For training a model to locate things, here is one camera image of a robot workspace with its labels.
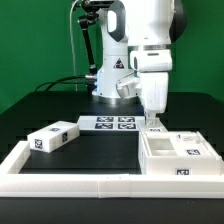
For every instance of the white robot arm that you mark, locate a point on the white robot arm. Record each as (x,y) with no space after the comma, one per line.
(136,36)

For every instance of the white border frame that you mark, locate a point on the white border frame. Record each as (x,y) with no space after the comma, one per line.
(15,184)

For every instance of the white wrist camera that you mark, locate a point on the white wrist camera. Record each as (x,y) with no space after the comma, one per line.
(127,87)

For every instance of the white cabinet door panel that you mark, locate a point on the white cabinet door panel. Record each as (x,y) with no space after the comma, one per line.
(154,126)

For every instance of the white marker base plate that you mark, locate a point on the white marker base plate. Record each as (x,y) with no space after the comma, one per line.
(110,123)

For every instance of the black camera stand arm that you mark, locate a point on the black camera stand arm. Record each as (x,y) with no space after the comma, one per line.
(91,16)

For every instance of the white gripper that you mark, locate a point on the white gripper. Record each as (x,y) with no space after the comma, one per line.
(152,67)

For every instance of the white cabinet body box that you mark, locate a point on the white cabinet body box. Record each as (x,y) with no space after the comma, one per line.
(157,156)

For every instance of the white cabinet top block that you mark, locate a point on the white cabinet top block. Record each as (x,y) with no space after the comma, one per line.
(53,136)

